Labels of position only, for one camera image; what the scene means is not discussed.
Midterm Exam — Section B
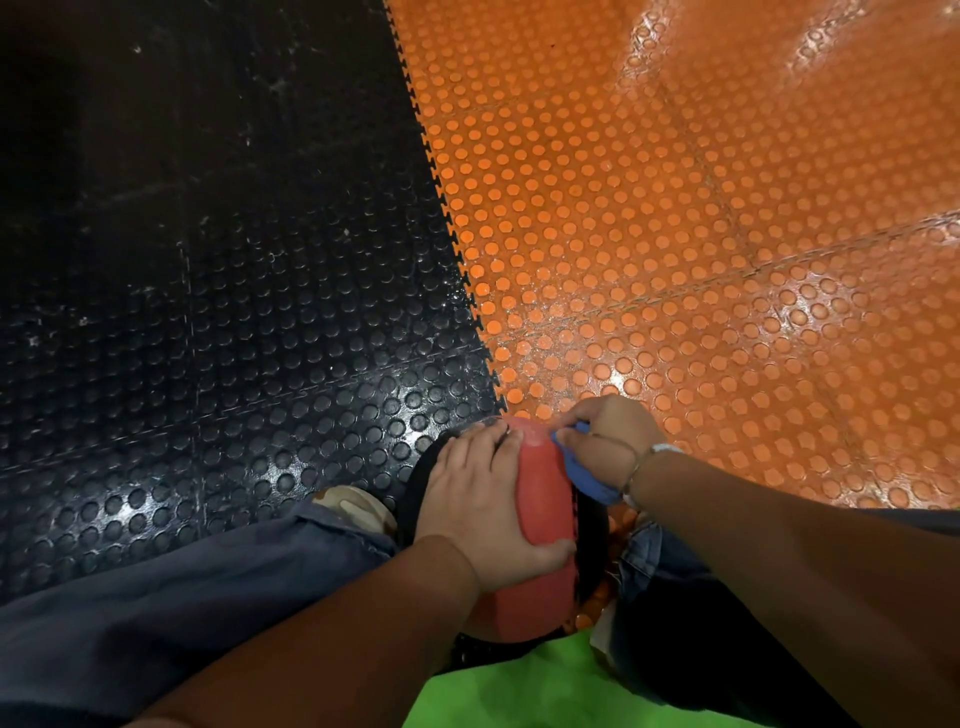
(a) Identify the green mat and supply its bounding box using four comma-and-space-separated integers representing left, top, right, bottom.
403, 628, 759, 728

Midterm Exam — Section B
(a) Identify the silver wrist bracelet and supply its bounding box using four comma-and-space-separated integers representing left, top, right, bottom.
621, 442, 685, 513

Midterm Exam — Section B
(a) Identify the person's right hand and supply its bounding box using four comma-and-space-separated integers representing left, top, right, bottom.
552, 394, 669, 494

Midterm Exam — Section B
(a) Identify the person's left hand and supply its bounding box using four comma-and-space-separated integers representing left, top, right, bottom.
414, 420, 579, 596

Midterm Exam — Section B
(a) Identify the person's right forearm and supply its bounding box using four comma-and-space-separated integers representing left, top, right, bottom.
624, 448, 960, 728

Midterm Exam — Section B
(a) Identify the blue plastic lever tool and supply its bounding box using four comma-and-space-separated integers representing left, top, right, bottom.
552, 421, 624, 507

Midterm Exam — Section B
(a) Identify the beige shoe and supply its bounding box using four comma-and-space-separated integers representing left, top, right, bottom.
310, 485, 399, 538

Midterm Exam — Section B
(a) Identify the person's leg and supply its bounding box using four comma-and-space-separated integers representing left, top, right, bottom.
592, 508, 960, 728
0, 501, 400, 728

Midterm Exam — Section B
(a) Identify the person's left forearm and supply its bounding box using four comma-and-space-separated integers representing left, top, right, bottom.
123, 535, 483, 728

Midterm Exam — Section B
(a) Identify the person's left leg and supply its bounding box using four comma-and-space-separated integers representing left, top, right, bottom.
0, 501, 400, 728

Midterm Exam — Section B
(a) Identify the person's right leg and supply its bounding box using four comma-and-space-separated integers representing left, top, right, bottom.
592, 508, 960, 728

